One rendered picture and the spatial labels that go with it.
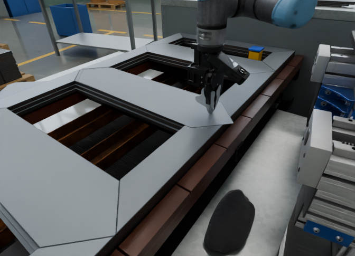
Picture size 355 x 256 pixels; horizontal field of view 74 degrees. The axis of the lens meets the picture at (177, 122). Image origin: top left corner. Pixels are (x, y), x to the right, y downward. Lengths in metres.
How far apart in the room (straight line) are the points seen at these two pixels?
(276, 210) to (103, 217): 0.46
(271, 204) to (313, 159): 0.31
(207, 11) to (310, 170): 0.40
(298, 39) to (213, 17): 0.88
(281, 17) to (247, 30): 0.96
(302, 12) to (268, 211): 0.49
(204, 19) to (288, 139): 0.58
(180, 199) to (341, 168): 0.30
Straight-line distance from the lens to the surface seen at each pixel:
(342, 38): 1.41
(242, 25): 1.51
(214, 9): 0.61
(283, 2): 0.55
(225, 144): 0.67
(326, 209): 0.54
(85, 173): 0.59
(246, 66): 1.12
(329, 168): 0.48
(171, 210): 0.52
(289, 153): 0.93
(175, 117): 0.72
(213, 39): 0.62
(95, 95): 0.98
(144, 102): 0.82
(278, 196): 0.78
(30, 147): 0.74
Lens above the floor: 1.25
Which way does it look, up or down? 34 degrees down
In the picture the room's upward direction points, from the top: 2 degrees counter-clockwise
